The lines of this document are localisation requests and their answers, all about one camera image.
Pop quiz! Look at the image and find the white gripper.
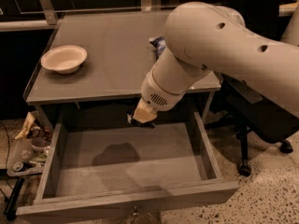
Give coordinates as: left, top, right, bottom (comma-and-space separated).
133, 72, 183, 123

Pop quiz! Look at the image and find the dark blue rxbar wrapper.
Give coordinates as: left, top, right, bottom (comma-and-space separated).
127, 112, 155, 129

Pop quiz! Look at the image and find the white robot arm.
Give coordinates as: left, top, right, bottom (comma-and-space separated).
133, 2, 299, 123

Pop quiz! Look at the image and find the grey cabinet with top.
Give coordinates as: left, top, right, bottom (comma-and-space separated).
22, 9, 223, 133

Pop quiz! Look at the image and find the open grey top drawer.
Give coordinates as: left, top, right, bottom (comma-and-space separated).
17, 112, 238, 224

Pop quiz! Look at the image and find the blue white chip bag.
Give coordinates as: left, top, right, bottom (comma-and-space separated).
149, 36, 166, 58

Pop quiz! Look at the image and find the white paper bowl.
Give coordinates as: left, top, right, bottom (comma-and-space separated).
41, 45, 87, 75

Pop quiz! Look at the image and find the black office chair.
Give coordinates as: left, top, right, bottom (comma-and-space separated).
205, 0, 299, 176

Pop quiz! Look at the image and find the yellow snack bag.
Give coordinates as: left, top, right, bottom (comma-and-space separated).
15, 112, 36, 140

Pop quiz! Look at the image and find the clear plastic snack bin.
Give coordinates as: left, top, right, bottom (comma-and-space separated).
7, 111, 52, 176

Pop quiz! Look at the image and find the metal drawer handle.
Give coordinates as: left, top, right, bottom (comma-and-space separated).
127, 205, 156, 224

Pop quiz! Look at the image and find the metal rail bracket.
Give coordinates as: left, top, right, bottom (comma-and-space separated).
39, 0, 58, 25

